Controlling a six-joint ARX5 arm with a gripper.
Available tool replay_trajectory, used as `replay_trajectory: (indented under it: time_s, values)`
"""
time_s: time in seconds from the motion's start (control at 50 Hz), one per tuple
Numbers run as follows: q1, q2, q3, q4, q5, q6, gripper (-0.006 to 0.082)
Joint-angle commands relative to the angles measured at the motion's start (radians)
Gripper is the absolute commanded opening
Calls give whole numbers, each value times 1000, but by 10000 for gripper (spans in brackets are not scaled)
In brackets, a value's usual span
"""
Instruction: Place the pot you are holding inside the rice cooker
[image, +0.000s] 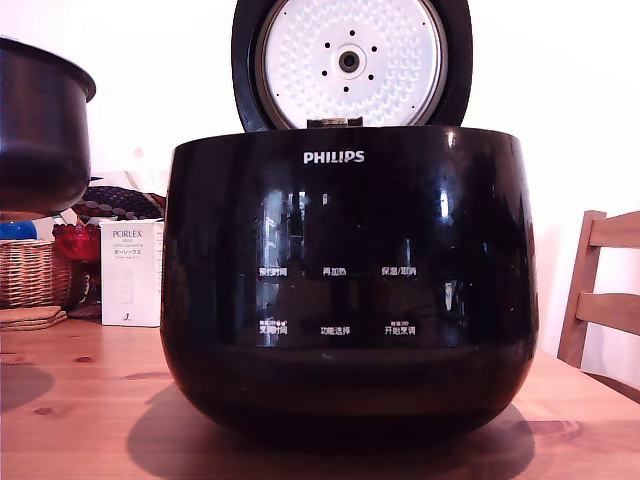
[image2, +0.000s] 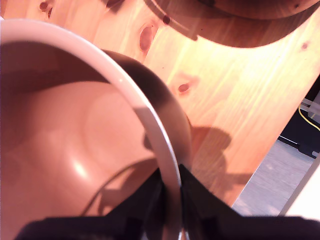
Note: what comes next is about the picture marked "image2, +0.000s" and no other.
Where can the black Philips rice cooker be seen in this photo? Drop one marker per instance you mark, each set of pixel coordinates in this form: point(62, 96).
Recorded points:
point(250, 25)

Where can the white panel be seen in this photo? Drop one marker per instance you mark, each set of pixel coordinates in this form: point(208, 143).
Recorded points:
point(305, 197)

